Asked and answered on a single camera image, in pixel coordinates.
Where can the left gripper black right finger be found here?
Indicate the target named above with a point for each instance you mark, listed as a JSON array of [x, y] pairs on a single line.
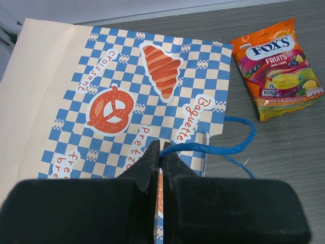
[[229, 210]]

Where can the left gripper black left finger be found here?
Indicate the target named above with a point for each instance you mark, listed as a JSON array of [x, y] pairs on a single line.
[[119, 210]]

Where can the blue checkered paper bag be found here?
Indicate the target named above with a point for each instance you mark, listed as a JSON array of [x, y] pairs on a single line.
[[83, 102]]

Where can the orange snack packet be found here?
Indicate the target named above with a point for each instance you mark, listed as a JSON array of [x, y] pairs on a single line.
[[276, 70]]

